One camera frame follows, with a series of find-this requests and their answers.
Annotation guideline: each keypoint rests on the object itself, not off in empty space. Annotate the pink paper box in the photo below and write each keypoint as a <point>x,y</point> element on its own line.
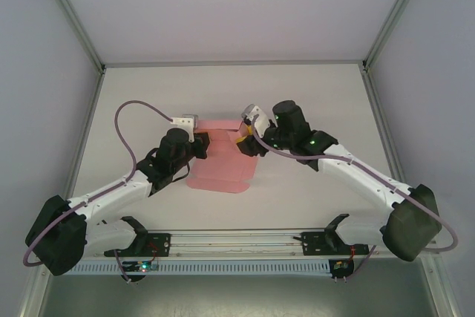
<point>219,172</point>

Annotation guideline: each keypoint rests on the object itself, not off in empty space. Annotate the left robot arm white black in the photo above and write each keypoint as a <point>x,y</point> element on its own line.
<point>118,191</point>

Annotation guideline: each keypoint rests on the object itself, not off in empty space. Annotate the black base plate right arm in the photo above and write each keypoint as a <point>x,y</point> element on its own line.
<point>313,244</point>

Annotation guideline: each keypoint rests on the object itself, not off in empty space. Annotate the black base plate left arm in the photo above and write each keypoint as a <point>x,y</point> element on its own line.
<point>163,244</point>

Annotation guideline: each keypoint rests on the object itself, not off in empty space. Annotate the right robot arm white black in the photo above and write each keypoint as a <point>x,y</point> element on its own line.
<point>356,176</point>

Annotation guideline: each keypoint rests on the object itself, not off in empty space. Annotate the circuit board with green light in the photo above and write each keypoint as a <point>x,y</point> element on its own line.
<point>143,267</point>

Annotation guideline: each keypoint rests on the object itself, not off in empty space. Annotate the small green circuit board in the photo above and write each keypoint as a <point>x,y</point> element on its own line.
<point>340,266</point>

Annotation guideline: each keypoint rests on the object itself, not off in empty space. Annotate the aluminium table side rail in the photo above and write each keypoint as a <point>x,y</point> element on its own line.
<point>89,127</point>
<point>386,139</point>

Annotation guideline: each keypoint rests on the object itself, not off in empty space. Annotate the aluminium mounting rail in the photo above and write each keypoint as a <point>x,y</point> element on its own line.
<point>237,244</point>

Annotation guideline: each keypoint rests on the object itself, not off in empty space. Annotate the aluminium frame post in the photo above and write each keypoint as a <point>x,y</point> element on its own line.
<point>70,16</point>
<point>395,16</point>

